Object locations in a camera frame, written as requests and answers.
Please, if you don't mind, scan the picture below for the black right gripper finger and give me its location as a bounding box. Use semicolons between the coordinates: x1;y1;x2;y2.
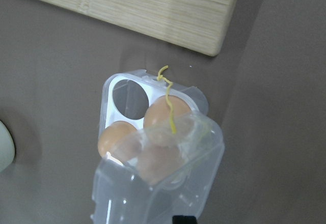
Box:
172;215;198;224

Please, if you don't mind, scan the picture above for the clear plastic egg box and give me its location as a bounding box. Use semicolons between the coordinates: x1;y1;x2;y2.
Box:
91;70;225;223

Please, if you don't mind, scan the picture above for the brown egg from bowl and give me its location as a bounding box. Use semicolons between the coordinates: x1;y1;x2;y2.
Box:
97;121;142;163

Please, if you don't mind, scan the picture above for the brown egg upper slot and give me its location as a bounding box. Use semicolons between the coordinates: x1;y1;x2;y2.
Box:
136;145;184;185

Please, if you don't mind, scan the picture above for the brown egg slot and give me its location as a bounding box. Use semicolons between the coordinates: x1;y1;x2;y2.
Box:
143;95;193;147
136;145;184;185

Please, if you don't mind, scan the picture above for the brown egg lower slot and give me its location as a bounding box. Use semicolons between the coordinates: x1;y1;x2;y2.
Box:
143;95;193;147

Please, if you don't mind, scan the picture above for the white round bowl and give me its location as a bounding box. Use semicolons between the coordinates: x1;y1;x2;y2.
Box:
0;122;15;172

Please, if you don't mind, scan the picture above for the bamboo cutting board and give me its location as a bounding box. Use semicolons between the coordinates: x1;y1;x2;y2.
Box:
40;0;237;56

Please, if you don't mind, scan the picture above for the yellow string on box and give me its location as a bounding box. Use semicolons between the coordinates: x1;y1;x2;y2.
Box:
156;65;212;143

